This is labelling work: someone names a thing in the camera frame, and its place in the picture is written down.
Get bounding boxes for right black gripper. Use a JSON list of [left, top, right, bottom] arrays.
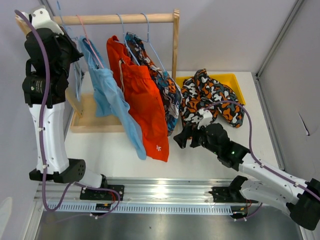
[[173, 120, 220, 156]]

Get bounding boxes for pink wire hanger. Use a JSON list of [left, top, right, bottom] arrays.
[[76, 14, 104, 69]]

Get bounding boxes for orange black camouflage shorts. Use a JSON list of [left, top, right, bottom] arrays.
[[179, 68, 245, 128]]

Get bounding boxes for blue wire hanger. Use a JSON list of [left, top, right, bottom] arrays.
[[56, 0, 72, 34], [140, 12, 166, 72], [116, 13, 140, 66], [73, 60, 84, 102]]

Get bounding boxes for light blue shorts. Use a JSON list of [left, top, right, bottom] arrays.
[[78, 36, 147, 160]]

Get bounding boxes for bright orange shorts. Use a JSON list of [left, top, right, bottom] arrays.
[[106, 35, 169, 163]]

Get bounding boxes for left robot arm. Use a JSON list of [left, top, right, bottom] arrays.
[[22, 27, 124, 201]]

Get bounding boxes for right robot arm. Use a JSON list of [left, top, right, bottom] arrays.
[[173, 123, 320, 231]]

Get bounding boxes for blue orange patterned shorts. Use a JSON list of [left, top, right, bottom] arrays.
[[125, 32, 182, 136]]

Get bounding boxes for wooden clothes rack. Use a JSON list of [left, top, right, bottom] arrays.
[[14, 9, 181, 134]]

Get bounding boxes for yellow plastic tray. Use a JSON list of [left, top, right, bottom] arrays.
[[175, 73, 247, 106]]

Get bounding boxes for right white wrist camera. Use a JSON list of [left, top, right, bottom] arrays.
[[197, 108, 213, 130]]

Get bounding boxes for aluminium mounting rail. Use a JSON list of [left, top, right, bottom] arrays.
[[33, 176, 276, 216]]

